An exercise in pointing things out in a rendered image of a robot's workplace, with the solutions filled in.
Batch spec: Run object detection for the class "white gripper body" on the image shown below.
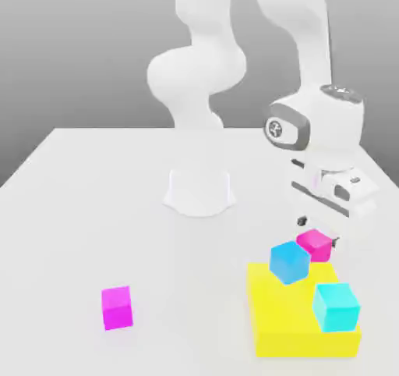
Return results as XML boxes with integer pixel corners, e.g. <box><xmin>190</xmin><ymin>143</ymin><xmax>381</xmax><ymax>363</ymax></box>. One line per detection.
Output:
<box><xmin>290</xmin><ymin>180</ymin><xmax>379</xmax><ymax>238</ymax></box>

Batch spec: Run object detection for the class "small pink cube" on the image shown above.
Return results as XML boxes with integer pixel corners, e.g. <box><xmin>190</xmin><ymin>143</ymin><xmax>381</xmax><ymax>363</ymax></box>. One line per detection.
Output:
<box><xmin>295</xmin><ymin>228</ymin><xmax>334</xmax><ymax>264</ymax></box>

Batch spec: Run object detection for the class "small blue cube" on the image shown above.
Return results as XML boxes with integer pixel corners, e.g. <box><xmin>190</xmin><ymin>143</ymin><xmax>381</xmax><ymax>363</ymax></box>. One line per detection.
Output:
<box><xmin>269</xmin><ymin>240</ymin><xmax>312</xmax><ymax>286</ymax></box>

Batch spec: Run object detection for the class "small cyan cube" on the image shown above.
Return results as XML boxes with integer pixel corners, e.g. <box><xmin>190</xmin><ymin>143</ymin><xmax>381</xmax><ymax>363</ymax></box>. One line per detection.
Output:
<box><xmin>312</xmin><ymin>282</ymin><xmax>362</xmax><ymax>334</ymax></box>

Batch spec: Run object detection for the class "small magenta cube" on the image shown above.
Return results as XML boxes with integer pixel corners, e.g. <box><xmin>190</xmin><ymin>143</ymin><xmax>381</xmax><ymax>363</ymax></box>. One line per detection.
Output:
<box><xmin>101</xmin><ymin>285</ymin><xmax>135</xmax><ymax>332</ymax></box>

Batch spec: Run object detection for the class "large yellow box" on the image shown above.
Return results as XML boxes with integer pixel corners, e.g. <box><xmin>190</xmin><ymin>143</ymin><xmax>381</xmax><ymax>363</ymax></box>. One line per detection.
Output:
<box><xmin>246</xmin><ymin>261</ymin><xmax>363</xmax><ymax>359</ymax></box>

